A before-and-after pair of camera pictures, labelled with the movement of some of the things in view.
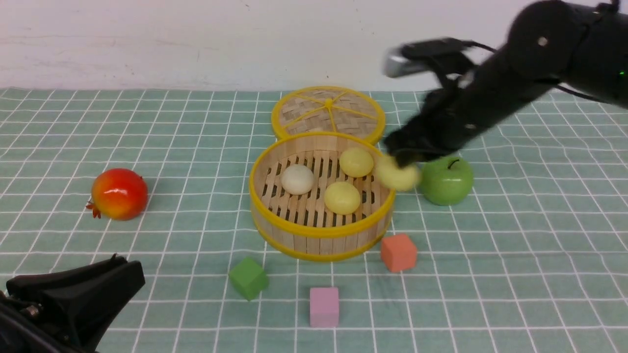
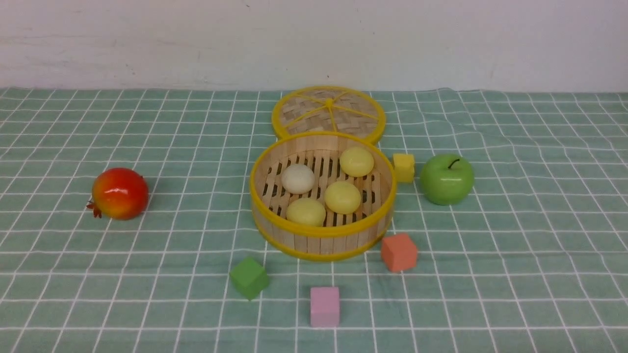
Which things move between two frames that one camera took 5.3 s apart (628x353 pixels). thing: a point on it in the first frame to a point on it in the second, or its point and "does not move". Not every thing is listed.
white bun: (297, 179) does not move
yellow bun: (356, 162) does not move
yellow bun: (395, 177) to (306, 211)
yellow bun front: (342, 198) does not move
